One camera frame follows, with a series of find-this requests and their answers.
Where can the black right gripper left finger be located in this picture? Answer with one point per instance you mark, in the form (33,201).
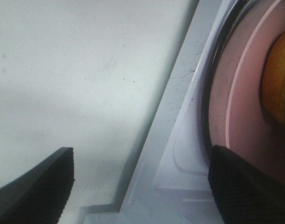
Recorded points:
(39,196)

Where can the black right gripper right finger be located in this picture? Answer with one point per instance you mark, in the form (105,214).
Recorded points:
(242,193)

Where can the pink round plate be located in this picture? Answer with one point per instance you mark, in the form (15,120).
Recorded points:
(236,118)

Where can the burger with lettuce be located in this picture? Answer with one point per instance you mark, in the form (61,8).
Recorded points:
(273,82)

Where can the white microwave oven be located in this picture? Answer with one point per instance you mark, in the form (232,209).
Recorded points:
(170,183)

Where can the glass microwave turntable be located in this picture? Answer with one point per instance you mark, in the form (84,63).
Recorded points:
(217,58)

